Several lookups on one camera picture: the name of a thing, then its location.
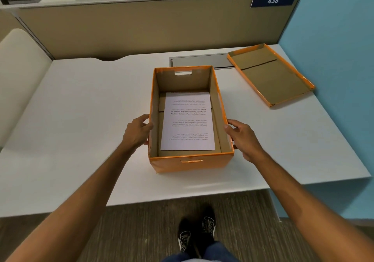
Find beige cubicle partition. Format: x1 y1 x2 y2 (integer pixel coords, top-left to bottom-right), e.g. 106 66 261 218
0 0 304 60

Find blue number sign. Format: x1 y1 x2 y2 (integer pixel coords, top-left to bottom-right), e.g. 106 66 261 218
250 0 297 8

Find grey desk cable cover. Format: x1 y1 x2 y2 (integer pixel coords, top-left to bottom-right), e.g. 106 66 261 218
169 53 235 70

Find cream side partition panel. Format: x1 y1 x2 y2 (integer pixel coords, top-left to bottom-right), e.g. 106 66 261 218
0 28 53 149

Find person's left hand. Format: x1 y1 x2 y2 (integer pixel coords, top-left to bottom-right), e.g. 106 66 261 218
121 114 154 154

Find person's right forearm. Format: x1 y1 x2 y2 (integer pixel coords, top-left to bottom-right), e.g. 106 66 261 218
248 151 374 262

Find orange cardboard box lid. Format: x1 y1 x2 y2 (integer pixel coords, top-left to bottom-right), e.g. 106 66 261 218
227 43 315 107

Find person's left black shoe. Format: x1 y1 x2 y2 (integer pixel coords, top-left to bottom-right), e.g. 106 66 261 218
177 218 196 256

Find person's right black shoe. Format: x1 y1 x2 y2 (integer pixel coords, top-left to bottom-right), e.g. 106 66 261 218
200 206 217 243

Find person's left forearm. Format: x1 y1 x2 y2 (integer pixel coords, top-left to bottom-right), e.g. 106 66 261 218
5 143 138 262

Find white printed paper sheet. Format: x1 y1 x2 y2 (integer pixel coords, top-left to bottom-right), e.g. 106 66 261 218
160 92 216 151

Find person's blue jeans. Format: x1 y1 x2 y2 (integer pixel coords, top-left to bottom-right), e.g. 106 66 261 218
161 241 241 262

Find person's black shoe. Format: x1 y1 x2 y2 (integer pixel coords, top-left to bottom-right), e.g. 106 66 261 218
177 218 196 256
200 206 217 243

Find orange cardboard storage box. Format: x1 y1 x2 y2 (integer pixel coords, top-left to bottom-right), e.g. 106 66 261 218
147 65 235 174

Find person's right hand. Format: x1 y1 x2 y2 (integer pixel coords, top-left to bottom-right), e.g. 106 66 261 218
224 119 264 164

